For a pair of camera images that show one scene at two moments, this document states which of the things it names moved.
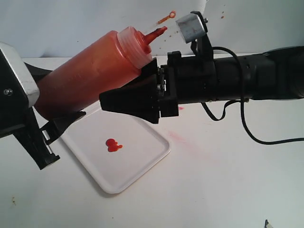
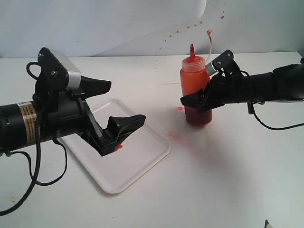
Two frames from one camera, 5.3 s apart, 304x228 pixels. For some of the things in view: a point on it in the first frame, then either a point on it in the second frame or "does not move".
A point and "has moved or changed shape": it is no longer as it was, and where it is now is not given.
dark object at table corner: [266, 223] does not move
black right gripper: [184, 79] -> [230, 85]
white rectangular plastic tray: [117, 150] does not move
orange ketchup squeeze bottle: [75, 80] has moved or changed shape
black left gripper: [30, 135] -> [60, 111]
